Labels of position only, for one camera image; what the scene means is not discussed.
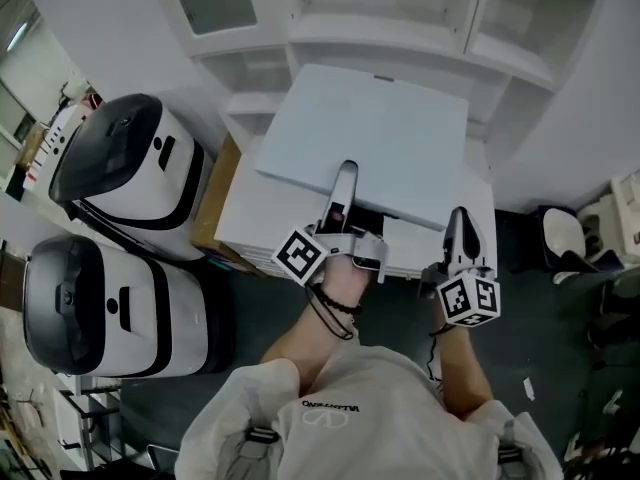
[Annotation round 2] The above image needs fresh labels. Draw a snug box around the cluttered desk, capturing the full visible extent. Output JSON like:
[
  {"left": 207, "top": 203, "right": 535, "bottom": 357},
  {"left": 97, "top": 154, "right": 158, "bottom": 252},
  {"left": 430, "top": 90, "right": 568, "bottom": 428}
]
[{"left": 0, "top": 75, "right": 104, "bottom": 202}]

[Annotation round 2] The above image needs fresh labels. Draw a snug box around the metal rack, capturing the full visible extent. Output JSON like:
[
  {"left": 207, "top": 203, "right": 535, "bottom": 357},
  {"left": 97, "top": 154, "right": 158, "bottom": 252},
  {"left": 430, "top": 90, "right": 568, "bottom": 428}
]
[{"left": 51, "top": 375, "right": 127, "bottom": 472}]

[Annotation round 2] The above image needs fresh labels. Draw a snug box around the grey backpack strap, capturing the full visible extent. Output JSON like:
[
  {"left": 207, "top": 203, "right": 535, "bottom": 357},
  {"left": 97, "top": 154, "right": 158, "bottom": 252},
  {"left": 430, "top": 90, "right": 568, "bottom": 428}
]
[
  {"left": 496, "top": 442, "right": 527, "bottom": 480},
  {"left": 243, "top": 424, "right": 281, "bottom": 480}
]

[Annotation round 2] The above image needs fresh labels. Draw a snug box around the white chair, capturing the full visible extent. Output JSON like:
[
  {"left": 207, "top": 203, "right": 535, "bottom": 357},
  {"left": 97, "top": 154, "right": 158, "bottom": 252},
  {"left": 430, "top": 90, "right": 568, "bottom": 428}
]
[{"left": 541, "top": 206, "right": 626, "bottom": 285}]

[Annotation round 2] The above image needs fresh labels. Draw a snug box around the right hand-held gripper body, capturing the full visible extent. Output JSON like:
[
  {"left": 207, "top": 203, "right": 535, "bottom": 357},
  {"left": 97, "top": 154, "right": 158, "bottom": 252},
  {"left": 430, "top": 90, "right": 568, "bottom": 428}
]
[{"left": 419, "top": 261, "right": 502, "bottom": 328}]

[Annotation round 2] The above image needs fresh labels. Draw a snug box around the person's right forearm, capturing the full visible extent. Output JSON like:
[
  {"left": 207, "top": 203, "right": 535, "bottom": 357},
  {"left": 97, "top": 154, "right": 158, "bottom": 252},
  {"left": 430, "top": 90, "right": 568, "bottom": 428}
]
[{"left": 432, "top": 323, "right": 495, "bottom": 419}]

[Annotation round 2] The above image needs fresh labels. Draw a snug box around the person's left hand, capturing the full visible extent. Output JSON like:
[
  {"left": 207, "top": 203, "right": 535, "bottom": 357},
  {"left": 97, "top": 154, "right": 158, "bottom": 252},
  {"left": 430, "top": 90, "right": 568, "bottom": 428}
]
[{"left": 319, "top": 255, "right": 371, "bottom": 310}]

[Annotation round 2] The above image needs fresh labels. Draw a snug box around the white appliance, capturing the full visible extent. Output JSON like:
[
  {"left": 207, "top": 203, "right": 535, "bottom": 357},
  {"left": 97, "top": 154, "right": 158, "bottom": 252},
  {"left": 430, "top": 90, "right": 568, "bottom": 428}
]
[{"left": 576, "top": 169, "right": 640, "bottom": 265}]

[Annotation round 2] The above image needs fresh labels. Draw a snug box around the white object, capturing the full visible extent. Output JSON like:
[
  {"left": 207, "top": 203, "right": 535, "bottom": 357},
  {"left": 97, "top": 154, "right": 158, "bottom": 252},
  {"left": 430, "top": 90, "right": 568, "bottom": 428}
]
[{"left": 254, "top": 63, "right": 470, "bottom": 233}]

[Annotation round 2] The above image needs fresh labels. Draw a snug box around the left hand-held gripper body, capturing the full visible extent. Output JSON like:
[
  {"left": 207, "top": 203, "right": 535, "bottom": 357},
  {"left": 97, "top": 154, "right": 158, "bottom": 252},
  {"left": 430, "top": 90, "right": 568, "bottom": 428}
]
[{"left": 271, "top": 222, "right": 390, "bottom": 287}]

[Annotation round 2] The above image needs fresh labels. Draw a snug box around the black cord bracelet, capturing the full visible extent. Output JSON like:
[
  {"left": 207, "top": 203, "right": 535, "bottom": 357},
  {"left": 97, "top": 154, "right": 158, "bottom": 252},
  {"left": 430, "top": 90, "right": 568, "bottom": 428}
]
[{"left": 304, "top": 284, "right": 355, "bottom": 342}]

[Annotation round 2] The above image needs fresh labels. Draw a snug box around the person's left forearm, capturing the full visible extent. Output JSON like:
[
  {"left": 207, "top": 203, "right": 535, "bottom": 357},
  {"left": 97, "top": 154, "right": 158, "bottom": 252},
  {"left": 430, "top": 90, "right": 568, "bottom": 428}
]
[{"left": 260, "top": 287, "right": 364, "bottom": 394}]

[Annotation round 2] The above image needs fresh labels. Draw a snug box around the white and black robot case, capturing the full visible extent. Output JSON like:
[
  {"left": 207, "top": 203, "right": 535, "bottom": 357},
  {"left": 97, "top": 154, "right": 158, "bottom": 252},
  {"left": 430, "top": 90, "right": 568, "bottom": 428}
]
[
  {"left": 48, "top": 93, "right": 215, "bottom": 262},
  {"left": 22, "top": 234, "right": 235, "bottom": 380}
]

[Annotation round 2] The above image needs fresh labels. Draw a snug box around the white box stack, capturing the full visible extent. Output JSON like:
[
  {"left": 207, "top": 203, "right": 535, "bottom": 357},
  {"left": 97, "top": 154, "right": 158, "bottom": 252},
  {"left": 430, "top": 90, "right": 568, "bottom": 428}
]
[{"left": 214, "top": 140, "right": 497, "bottom": 280}]

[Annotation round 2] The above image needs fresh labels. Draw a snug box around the white shelf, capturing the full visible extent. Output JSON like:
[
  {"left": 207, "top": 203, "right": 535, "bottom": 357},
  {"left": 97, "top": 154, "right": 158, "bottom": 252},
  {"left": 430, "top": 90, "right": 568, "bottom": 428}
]
[{"left": 147, "top": 0, "right": 614, "bottom": 184}]

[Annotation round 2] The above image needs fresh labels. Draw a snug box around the brown cardboard box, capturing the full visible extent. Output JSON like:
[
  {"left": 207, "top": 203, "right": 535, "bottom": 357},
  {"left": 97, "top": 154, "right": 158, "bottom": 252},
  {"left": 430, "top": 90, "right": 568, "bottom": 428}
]
[{"left": 190, "top": 134, "right": 264, "bottom": 275}]

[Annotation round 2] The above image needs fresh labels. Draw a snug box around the black bead bracelet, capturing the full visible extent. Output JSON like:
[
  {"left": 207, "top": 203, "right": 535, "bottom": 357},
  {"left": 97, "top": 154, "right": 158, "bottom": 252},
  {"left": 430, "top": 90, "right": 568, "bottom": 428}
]
[{"left": 314, "top": 284, "right": 363, "bottom": 318}]

